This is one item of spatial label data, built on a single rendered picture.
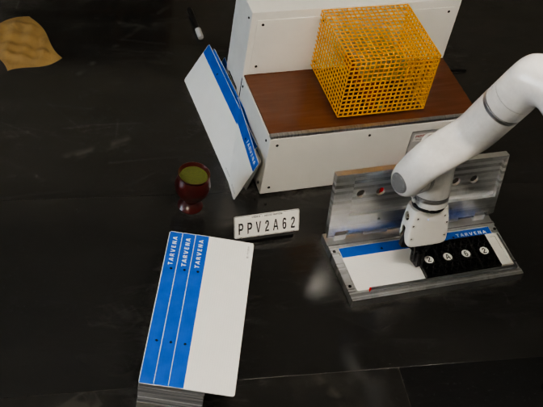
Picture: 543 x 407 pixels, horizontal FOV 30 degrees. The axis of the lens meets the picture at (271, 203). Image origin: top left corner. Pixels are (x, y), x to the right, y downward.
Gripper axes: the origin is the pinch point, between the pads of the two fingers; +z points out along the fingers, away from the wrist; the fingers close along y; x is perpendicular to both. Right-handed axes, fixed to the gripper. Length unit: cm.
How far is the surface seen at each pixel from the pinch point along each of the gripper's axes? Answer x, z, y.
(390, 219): 10.0, -4.1, -3.0
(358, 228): 10.1, -2.7, -11.0
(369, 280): -2.0, 3.2, -12.5
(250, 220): 17.0, -3.8, -35.4
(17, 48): 91, -15, -78
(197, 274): -1, -5, -53
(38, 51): 89, -15, -73
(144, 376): -23, 0, -70
